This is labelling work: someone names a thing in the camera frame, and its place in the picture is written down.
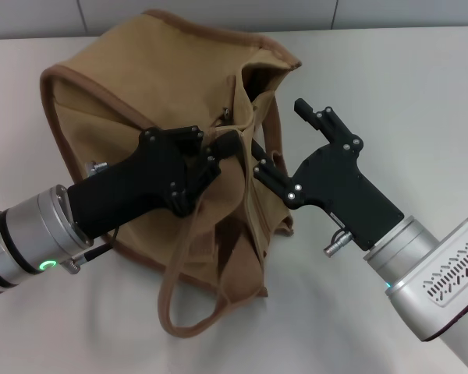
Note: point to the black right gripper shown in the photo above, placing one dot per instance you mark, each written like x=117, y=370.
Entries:
x=347, y=195

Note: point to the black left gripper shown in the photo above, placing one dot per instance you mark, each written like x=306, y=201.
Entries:
x=140, y=183

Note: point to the khaki canvas food bag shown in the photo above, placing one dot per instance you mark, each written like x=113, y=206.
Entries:
x=140, y=97

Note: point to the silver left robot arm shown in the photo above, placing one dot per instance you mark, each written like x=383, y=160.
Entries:
x=23, y=237

